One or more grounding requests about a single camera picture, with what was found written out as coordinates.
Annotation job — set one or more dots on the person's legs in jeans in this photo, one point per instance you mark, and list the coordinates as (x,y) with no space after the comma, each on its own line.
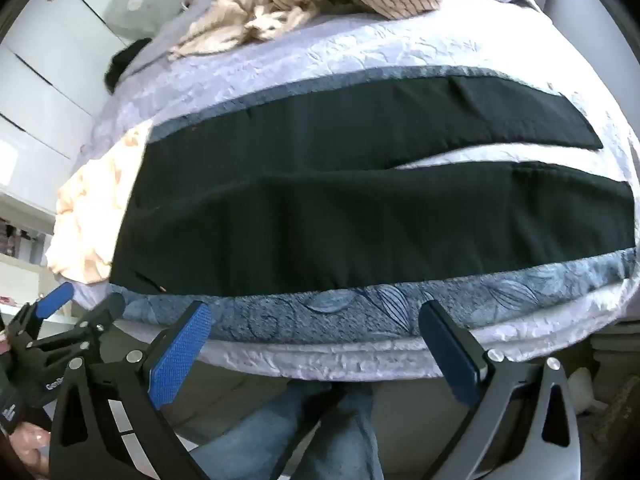
(330,440)

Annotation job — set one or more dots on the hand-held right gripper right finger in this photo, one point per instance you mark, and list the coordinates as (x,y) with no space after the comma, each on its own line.
(450,355)

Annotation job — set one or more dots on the white standing fan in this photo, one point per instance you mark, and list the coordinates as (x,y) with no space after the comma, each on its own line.
(134,5)

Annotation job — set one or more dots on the white wardrobe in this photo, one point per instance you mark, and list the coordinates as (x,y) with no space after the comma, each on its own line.
(45,60)

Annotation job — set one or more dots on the peach blanket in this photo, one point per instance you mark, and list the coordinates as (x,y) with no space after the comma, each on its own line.
(90,210)

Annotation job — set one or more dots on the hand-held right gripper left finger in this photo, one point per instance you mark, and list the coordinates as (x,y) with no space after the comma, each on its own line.
(185,350)

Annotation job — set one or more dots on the white shelf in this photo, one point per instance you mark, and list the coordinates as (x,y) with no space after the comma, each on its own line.
(20,277)

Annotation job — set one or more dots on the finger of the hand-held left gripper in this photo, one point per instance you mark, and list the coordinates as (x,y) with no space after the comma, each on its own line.
(55,300)
(105,312)

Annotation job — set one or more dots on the cream thin-striped cloth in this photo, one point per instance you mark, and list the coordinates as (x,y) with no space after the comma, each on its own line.
(235,15)

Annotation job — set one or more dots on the blue patterned cloth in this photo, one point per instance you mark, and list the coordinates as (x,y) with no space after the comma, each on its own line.
(350,315)

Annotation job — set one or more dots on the person's left hand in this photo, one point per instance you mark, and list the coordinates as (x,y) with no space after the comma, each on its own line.
(30,442)

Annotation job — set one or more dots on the row of small shelf items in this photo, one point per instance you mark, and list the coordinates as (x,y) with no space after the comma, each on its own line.
(20,240)

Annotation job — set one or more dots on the small white object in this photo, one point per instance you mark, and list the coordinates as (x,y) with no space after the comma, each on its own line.
(582,390)

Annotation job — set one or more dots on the bed with lavender bedspread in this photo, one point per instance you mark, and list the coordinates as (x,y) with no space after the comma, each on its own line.
(350,55)

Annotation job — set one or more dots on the black pants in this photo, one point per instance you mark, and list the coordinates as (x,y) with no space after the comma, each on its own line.
(300,210)

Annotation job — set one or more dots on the black item on bed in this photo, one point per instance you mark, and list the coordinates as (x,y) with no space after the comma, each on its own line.
(125,62)

